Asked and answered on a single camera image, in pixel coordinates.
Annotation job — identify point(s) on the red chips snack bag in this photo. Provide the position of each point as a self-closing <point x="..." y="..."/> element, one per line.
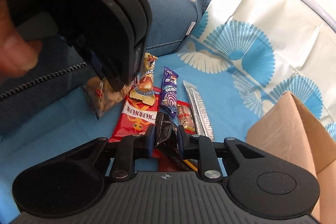
<point x="135" y="118"/>

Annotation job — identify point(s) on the black chocolate biscuit packet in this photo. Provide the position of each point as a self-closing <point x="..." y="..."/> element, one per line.
<point x="167" y="148"/>

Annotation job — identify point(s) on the person's left hand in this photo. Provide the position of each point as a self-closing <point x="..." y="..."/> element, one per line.
<point x="17" y="55"/>

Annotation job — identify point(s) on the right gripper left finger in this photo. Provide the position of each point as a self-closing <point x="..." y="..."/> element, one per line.
<point x="127" y="151"/>

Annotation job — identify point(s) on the brown cardboard box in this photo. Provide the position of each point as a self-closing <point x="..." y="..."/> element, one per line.
<point x="291" y="132"/>

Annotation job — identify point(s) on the small red candy packet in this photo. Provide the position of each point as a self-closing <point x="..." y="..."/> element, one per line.
<point x="185" y="116"/>

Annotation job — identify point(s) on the silver stick snack packet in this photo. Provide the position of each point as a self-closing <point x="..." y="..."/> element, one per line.
<point x="199" y="112"/>

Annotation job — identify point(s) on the clear bag of cookies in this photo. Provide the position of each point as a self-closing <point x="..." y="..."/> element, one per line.
<point x="101" y="95"/>

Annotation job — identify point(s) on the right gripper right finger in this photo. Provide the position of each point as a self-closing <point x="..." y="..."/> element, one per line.
<point x="200" y="148"/>

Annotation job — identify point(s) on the yellow cone snack packet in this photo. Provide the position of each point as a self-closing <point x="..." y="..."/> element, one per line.
<point x="144" y="90"/>

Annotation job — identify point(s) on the purple snack bar wrapper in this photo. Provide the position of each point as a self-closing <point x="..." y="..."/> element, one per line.
<point x="169" y="91"/>

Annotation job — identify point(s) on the blue fabric sofa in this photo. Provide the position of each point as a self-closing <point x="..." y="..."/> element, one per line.
<point x="60" y="69"/>

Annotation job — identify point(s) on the blue white patterned cover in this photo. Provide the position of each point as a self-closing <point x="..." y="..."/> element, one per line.
<point x="242" y="55"/>

